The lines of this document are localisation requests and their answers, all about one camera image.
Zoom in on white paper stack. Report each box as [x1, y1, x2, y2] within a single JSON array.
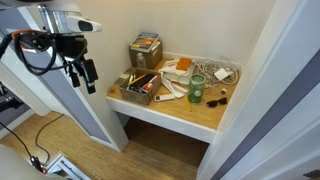
[[157, 59, 196, 85]]

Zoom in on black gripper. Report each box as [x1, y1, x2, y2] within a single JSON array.
[[54, 33, 100, 95]]

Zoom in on clear plastic bottle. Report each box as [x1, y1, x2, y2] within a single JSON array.
[[135, 52, 148, 70]]

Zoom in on open cardboard supply box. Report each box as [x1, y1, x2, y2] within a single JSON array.
[[118, 67, 163, 107]]

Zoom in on green glass jar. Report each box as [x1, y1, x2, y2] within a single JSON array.
[[187, 73, 207, 104]]

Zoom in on loose yellow pencil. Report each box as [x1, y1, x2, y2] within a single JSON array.
[[184, 94, 193, 113]]

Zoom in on black equipment stand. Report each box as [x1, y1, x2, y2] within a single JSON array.
[[0, 81, 25, 114]]

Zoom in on black round case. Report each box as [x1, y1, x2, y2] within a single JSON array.
[[131, 74, 154, 91]]

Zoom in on black sunglasses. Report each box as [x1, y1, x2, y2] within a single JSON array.
[[205, 97, 229, 108]]

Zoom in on tall closed cardboard box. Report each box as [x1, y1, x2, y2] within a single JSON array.
[[128, 41, 164, 70]]

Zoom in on grey flat card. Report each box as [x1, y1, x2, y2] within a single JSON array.
[[113, 68, 135, 87]]

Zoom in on white metal frame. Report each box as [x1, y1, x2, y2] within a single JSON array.
[[45, 152, 84, 180]]

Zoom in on white power adapter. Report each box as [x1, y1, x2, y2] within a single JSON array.
[[213, 67, 234, 82]]

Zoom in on orange capped glue stick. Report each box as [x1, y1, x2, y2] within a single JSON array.
[[141, 79, 158, 93], [145, 74, 161, 90]]

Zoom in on orange wallet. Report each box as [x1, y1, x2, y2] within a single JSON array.
[[175, 57, 193, 72]]

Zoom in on yellow pencils in bundle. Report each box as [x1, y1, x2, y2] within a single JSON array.
[[128, 73, 148, 87]]

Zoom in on white folded paper strip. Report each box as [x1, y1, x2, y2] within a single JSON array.
[[161, 77, 189, 99]]

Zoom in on colourful book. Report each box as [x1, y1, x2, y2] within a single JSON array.
[[129, 31, 160, 53]]

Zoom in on clear plastic bag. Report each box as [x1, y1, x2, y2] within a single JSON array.
[[192, 55, 240, 89]]

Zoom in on orange cable strap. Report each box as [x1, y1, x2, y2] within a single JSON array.
[[11, 28, 38, 53]]

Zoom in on black floor cable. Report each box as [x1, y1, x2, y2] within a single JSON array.
[[0, 113, 66, 175]]

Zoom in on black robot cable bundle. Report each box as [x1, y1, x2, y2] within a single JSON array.
[[0, 29, 89, 76]]

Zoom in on beige rounded cover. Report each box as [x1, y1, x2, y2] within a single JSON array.
[[0, 143, 56, 180]]

